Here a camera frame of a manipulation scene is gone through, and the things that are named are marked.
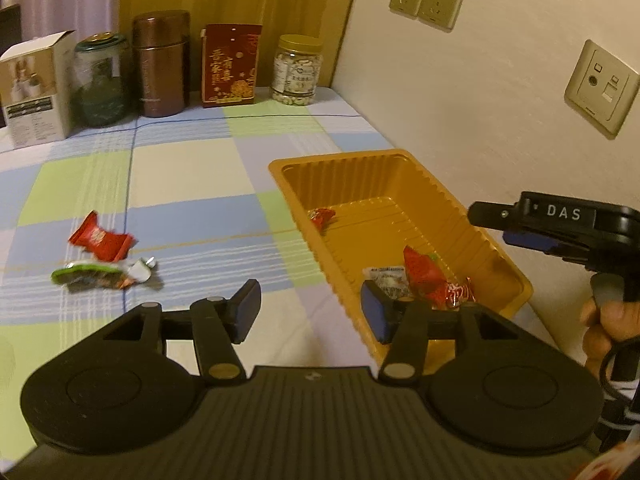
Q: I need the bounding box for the brown metal canister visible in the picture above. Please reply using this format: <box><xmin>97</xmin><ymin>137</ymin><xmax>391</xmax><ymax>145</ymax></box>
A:
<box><xmin>131</xmin><ymin>9</ymin><xmax>191</xmax><ymax>119</ymax></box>

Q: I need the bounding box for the green glass jar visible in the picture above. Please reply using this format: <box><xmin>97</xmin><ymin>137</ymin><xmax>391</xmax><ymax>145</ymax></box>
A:
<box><xmin>74</xmin><ymin>32</ymin><xmax>132</xmax><ymax>127</ymax></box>

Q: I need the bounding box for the red gift box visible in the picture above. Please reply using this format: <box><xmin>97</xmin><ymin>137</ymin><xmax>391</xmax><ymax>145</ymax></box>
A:
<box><xmin>200</xmin><ymin>23</ymin><xmax>263</xmax><ymax>110</ymax></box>

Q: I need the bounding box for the green snack packet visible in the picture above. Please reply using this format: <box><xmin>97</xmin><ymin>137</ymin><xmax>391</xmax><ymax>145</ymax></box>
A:
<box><xmin>50</xmin><ymin>257</ymin><xmax>157</xmax><ymax>292</ymax></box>

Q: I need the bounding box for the beige network wall plate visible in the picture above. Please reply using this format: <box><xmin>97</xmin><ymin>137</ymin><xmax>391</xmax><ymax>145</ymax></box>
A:
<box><xmin>564</xmin><ymin>38</ymin><xmax>640</xmax><ymax>137</ymax></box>

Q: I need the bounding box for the pale snack packet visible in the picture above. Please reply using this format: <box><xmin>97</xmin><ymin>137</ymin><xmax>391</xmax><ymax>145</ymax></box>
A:
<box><xmin>363</xmin><ymin>265</ymin><xmax>417</xmax><ymax>302</ymax></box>

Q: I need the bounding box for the clear plastic jar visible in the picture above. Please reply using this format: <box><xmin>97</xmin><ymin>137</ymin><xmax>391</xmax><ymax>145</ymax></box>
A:
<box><xmin>270</xmin><ymin>33</ymin><xmax>324</xmax><ymax>107</ymax></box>

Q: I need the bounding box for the red candy packet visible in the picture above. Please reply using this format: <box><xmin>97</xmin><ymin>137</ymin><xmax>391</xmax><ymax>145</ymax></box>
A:
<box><xmin>68</xmin><ymin>210</ymin><xmax>137</xmax><ymax>263</ymax></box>

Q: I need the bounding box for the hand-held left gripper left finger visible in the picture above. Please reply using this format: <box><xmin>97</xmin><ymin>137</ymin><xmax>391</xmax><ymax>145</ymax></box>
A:
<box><xmin>102</xmin><ymin>279</ymin><xmax>262</xmax><ymax>380</ymax></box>

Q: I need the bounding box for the black cable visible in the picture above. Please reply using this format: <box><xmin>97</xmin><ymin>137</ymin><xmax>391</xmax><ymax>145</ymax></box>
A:
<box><xmin>598</xmin><ymin>339</ymin><xmax>640</xmax><ymax>406</ymax></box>

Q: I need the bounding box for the large red snack packet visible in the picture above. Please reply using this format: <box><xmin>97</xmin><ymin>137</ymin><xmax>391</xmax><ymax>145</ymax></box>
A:
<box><xmin>402</xmin><ymin>245</ymin><xmax>454</xmax><ymax>307</ymax></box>

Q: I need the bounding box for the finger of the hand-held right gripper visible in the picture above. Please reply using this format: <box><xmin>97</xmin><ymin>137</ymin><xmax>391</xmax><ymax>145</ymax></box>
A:
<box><xmin>502</xmin><ymin>230</ymin><xmax>568</xmax><ymax>254</ymax></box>
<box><xmin>467</xmin><ymin>200</ymin><xmax>521</xmax><ymax>231</ymax></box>

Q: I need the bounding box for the red cartoon snack packet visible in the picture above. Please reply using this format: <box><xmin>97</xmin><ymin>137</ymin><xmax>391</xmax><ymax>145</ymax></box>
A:
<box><xmin>442</xmin><ymin>277</ymin><xmax>482</xmax><ymax>309</ymax></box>

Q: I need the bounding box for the orange plastic tray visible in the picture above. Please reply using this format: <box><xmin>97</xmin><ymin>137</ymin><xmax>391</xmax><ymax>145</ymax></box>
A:
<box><xmin>268</xmin><ymin>148</ymin><xmax>534</xmax><ymax>367</ymax></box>

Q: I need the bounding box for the small red snack packet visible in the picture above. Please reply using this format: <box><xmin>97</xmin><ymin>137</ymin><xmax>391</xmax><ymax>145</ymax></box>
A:
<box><xmin>307</xmin><ymin>207</ymin><xmax>337</xmax><ymax>232</ymax></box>

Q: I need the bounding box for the person's right hand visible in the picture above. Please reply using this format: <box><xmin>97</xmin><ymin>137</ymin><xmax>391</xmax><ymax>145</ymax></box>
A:
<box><xmin>579</xmin><ymin>285</ymin><xmax>640</xmax><ymax>377</ymax></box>

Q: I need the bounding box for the checked tablecloth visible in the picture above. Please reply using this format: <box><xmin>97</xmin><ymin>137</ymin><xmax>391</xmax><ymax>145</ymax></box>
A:
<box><xmin>0</xmin><ymin>85</ymin><xmax>556</xmax><ymax>466</ymax></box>

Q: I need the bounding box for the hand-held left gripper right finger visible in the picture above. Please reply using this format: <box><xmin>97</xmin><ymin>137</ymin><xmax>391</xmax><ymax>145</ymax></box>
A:
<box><xmin>361</xmin><ymin>280</ymin><xmax>522</xmax><ymax>381</ymax></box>

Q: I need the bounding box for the white carton box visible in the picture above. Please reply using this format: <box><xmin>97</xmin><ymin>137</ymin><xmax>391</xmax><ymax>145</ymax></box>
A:
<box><xmin>0</xmin><ymin>30</ymin><xmax>77</xmax><ymax>149</ymax></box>

